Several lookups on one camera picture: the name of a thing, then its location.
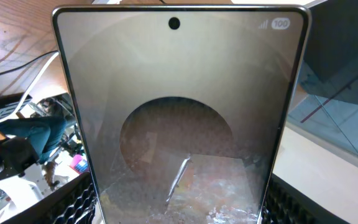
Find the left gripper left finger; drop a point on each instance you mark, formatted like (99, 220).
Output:
(75, 202)

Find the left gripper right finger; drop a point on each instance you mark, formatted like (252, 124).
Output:
(284, 204)

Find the Galaxy S25 Ultra smartphone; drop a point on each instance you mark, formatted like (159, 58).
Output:
(181, 108)

